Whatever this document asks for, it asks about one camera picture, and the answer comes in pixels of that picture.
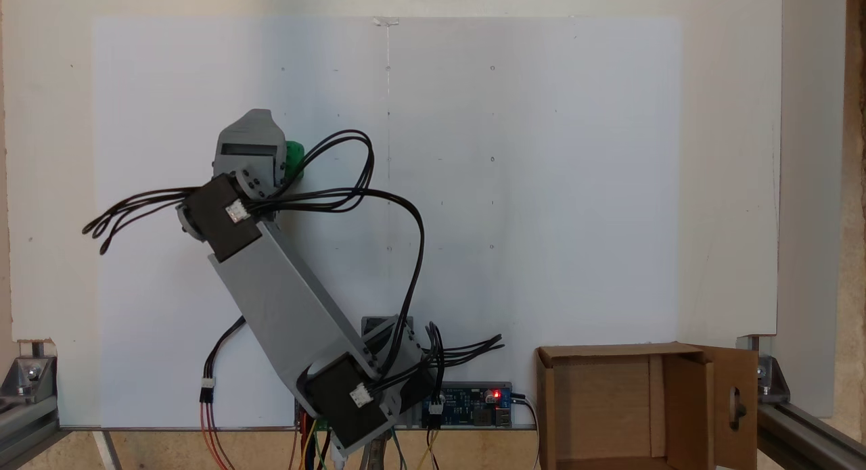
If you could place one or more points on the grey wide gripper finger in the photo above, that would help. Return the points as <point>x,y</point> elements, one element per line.
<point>254,126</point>

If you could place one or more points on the green dice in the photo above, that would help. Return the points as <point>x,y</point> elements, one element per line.
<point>295,160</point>

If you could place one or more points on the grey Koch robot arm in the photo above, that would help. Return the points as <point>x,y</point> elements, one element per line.
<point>291,308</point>

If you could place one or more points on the clear tape piece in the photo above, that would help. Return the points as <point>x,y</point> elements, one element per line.
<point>385,21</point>

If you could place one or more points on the metal table clamp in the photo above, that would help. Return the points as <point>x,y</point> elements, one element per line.
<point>375,456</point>

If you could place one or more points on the blue power circuit board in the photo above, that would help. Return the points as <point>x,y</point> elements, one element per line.
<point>467,406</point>

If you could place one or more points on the brown cardboard box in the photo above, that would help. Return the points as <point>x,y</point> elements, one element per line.
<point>609,416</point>

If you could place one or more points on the metal corner bracket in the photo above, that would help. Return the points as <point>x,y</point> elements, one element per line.
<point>30,375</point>
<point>771,379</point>

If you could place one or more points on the aluminium frame post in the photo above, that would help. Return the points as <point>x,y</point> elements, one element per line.
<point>805,439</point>
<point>27,422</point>

